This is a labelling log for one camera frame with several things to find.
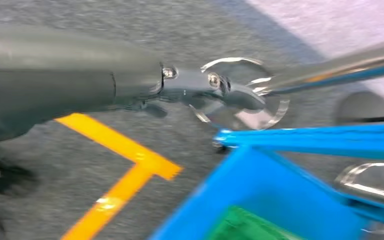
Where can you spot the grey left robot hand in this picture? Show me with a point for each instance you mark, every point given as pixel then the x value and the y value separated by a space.
pixel 62 73

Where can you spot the blue metal shelf rack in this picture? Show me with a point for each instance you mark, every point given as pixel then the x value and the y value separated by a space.
pixel 245 185

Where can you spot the yellow floor tape square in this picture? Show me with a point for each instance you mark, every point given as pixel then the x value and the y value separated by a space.
pixel 119 149

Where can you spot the green plastic crate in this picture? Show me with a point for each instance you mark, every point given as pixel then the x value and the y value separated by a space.
pixel 245 227

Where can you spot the chrome stanchion post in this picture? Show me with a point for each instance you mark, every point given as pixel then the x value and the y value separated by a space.
pixel 344 66

